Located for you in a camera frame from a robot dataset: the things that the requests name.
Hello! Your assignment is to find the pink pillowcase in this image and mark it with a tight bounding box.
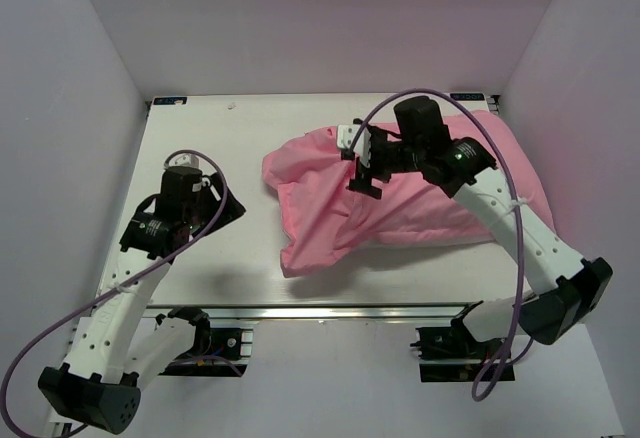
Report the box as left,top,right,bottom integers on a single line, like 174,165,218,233
262,110,555,279

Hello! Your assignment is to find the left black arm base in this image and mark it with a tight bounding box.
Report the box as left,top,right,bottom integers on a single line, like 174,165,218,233
154,307,253,377

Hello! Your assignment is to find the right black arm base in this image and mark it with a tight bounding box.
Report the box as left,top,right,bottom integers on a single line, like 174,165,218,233
409,326,504,383

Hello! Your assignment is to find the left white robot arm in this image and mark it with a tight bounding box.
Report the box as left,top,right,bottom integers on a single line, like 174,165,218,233
38,166,246,435

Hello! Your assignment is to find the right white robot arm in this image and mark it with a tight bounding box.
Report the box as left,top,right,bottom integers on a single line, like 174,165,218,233
336,95,613,357

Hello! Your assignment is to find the blue label sticker right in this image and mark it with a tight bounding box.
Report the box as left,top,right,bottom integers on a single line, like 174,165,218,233
449,92,486,101

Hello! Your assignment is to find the blue label sticker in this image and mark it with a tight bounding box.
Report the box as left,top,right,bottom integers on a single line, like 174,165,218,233
449,92,486,101
152,96,187,106

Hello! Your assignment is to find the blue label sticker left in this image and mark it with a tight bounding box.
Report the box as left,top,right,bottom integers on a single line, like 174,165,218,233
152,96,187,106

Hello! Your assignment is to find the white front board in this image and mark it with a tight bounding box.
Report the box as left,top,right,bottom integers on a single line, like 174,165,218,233
127,320,623,437

